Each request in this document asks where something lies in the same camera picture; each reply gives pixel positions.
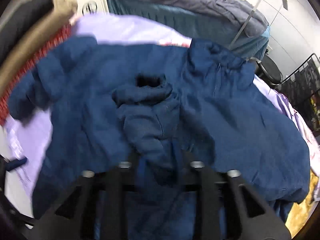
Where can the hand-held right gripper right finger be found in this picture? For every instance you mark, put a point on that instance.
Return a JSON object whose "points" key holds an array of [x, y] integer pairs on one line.
{"points": [[205, 180]]}

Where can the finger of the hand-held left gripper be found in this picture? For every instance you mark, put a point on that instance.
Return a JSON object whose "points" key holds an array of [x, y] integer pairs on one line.
{"points": [[16, 163]]}

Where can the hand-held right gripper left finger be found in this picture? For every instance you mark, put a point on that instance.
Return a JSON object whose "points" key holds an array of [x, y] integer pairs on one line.
{"points": [[117, 180]]}

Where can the navy blue jacket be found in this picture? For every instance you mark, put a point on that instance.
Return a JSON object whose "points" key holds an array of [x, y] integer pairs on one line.
{"points": [[100, 92]]}

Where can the gold shiny cloth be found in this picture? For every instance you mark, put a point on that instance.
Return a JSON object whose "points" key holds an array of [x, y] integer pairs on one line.
{"points": [[300, 212]]}

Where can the tan cloth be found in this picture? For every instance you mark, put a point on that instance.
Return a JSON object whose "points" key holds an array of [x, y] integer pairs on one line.
{"points": [[30, 37]]}

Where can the black round stool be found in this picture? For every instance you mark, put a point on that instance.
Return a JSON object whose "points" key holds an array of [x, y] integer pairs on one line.
{"points": [[271, 71]]}

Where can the red floral cloth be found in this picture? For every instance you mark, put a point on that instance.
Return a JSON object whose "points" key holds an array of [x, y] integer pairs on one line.
{"points": [[53, 41]]}

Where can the shelf of assorted goods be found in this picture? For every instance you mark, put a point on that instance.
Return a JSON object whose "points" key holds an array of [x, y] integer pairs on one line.
{"points": [[314, 112]]}

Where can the black metal rack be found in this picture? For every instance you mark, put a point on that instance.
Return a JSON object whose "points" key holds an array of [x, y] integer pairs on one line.
{"points": [[300, 87]]}

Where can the purple floral bedsheet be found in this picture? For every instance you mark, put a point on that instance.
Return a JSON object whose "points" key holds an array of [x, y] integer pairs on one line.
{"points": [[120, 30]]}

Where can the black quilted garment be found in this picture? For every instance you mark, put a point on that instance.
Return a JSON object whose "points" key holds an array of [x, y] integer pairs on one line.
{"points": [[22, 12]]}

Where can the metal stand pole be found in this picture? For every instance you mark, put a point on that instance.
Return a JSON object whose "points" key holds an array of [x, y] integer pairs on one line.
{"points": [[250, 17]]}

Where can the white hanging tag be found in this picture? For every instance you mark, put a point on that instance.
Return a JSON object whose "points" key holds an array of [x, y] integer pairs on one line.
{"points": [[285, 2]]}

